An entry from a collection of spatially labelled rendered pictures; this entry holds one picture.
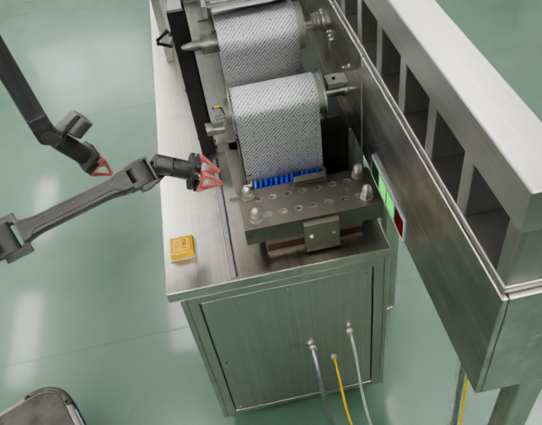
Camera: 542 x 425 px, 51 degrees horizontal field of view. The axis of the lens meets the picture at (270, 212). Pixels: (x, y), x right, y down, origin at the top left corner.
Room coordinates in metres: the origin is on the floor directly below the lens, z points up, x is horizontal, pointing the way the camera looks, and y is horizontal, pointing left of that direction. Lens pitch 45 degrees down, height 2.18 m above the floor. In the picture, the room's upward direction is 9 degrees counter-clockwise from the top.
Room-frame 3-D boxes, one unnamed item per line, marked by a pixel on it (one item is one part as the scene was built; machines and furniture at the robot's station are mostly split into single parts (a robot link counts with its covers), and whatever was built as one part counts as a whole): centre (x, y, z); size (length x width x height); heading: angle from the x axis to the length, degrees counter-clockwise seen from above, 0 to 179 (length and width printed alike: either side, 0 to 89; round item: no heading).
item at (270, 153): (1.30, -0.06, 1.11); 0.23 x 0.01 x 0.18; 94
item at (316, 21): (1.62, -0.22, 1.33); 0.07 x 0.07 x 0.07; 4
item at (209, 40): (1.60, 0.10, 1.33); 0.06 x 0.06 x 0.06; 4
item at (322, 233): (1.09, -0.14, 0.96); 0.10 x 0.03 x 0.11; 94
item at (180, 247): (1.18, 0.28, 0.91); 0.07 x 0.07 x 0.02; 4
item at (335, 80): (1.37, -0.24, 1.28); 0.06 x 0.05 x 0.02; 94
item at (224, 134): (1.39, 0.10, 1.05); 0.06 x 0.05 x 0.31; 94
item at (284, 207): (1.18, -0.11, 1.00); 0.40 x 0.16 x 0.06; 94
